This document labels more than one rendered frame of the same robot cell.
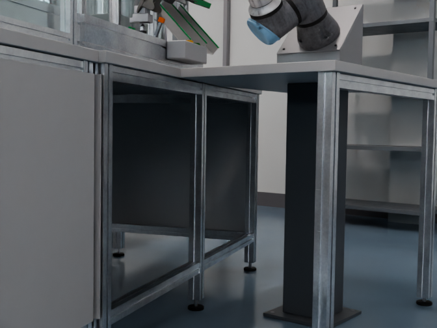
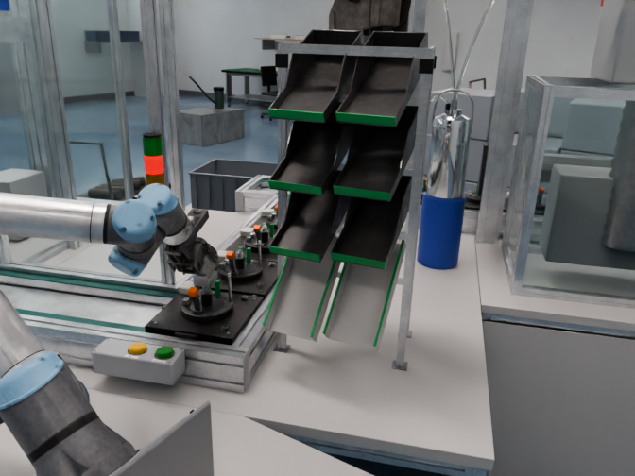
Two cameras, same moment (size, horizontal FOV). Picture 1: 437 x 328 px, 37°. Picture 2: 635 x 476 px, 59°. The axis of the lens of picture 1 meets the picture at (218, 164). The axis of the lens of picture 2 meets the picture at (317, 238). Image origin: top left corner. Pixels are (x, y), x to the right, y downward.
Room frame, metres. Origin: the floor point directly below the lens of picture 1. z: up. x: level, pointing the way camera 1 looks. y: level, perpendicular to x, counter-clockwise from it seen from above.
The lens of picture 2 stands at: (2.59, -1.09, 1.69)
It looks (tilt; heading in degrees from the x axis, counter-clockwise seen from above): 20 degrees down; 84
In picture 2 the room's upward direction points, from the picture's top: 2 degrees clockwise
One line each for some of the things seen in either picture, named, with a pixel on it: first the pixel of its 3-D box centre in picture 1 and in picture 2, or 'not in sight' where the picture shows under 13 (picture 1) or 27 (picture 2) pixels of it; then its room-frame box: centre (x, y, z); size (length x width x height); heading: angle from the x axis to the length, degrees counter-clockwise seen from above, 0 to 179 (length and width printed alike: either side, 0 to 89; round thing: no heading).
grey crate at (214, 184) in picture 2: not in sight; (248, 186); (2.53, 2.43, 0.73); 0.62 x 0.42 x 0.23; 161
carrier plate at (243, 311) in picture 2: not in sight; (207, 313); (2.45, 0.29, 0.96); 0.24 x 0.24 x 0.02; 71
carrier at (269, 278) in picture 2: not in sight; (239, 261); (2.53, 0.53, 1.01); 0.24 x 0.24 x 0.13; 71
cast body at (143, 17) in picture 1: (140, 13); (206, 267); (2.45, 0.30, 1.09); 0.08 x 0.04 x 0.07; 71
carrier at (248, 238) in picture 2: not in sight; (264, 234); (2.61, 0.76, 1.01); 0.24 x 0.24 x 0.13; 71
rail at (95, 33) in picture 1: (147, 51); (85, 342); (2.14, 0.24, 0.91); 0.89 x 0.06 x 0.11; 161
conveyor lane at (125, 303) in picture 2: not in sight; (114, 312); (2.17, 0.41, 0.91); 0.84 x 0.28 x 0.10; 161
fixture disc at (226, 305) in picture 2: not in sight; (207, 307); (2.45, 0.29, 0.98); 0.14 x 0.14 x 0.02
